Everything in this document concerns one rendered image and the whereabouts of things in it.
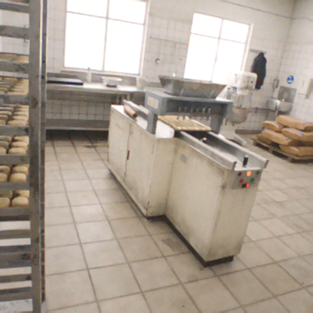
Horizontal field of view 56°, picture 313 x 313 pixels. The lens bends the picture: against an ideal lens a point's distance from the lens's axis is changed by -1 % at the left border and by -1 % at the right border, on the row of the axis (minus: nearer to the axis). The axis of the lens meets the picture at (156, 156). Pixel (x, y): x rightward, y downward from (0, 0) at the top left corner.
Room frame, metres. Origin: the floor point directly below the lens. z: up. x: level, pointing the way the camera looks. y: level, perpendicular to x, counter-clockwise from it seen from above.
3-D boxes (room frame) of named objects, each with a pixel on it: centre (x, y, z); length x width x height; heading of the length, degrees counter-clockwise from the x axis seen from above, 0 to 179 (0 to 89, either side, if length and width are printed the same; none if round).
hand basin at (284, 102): (6.52, -2.53, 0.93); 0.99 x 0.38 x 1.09; 26
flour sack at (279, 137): (5.52, -2.30, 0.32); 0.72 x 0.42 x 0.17; 30
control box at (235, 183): (1.90, -0.63, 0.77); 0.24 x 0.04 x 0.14; 118
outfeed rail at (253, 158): (2.84, -0.30, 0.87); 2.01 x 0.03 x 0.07; 28
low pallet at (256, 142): (5.61, -2.49, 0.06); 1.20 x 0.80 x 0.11; 28
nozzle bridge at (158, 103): (2.67, -0.22, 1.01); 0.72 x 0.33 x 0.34; 118
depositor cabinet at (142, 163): (3.09, 0.00, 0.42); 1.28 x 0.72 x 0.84; 28
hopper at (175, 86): (2.67, -0.22, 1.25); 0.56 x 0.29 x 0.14; 118
